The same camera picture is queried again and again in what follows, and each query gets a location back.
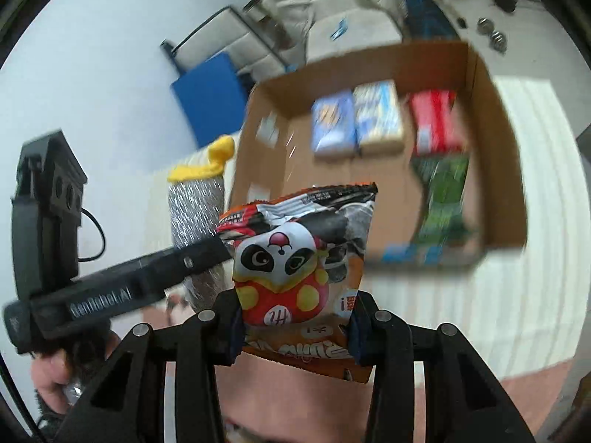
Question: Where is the silver glitter yellow-tipped pouch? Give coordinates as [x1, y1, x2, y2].
[167, 135, 235, 312]

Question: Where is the orange panda snack bag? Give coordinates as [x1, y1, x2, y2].
[216, 183, 378, 383]

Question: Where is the green snack packet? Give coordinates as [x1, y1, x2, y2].
[411, 153, 470, 246]

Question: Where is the light blue tissue pack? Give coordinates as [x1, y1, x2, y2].
[311, 90, 358, 158]

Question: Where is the red snack packet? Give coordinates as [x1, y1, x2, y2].
[409, 90, 466, 156]

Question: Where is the person's left hand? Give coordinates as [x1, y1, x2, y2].
[30, 331, 120, 417]

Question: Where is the striped cream tablecloth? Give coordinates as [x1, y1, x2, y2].
[147, 75, 591, 379]

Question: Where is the blue foam mat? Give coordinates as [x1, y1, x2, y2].
[171, 52, 247, 147]

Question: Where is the white folding chair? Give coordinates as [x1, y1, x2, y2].
[160, 6, 288, 82]

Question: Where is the open cardboard box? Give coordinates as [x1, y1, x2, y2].
[229, 40, 527, 265]

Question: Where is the white padded chair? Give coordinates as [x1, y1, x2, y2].
[305, 8, 403, 64]

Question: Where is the chrome dumbbell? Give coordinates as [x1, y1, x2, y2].
[477, 17, 495, 36]
[489, 30, 508, 54]

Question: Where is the blue black weight bench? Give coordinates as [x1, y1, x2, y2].
[405, 0, 460, 40]

